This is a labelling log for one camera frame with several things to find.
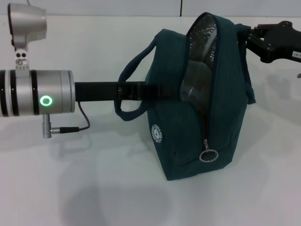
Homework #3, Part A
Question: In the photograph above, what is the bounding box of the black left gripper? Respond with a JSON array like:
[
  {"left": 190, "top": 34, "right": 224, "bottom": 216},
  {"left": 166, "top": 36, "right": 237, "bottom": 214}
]
[{"left": 74, "top": 81, "right": 183, "bottom": 103}]

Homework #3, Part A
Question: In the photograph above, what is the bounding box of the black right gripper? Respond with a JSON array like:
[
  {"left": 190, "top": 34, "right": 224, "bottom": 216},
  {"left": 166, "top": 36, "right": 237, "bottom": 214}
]
[{"left": 245, "top": 20, "right": 301, "bottom": 63}]

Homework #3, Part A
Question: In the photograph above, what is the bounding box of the clear blue-rimmed food container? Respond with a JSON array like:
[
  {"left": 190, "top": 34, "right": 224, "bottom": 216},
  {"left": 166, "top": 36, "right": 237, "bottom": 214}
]
[{"left": 180, "top": 27, "right": 219, "bottom": 112}]

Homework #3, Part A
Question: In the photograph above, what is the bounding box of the dark teal insulated lunch bag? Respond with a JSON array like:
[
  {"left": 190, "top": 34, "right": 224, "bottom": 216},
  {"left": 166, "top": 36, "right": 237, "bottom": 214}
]
[{"left": 114, "top": 12, "right": 256, "bottom": 181}]

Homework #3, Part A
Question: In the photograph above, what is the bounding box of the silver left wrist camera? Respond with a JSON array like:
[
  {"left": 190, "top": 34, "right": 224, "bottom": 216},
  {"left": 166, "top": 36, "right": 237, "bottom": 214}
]
[{"left": 7, "top": 2, "right": 48, "bottom": 71}]

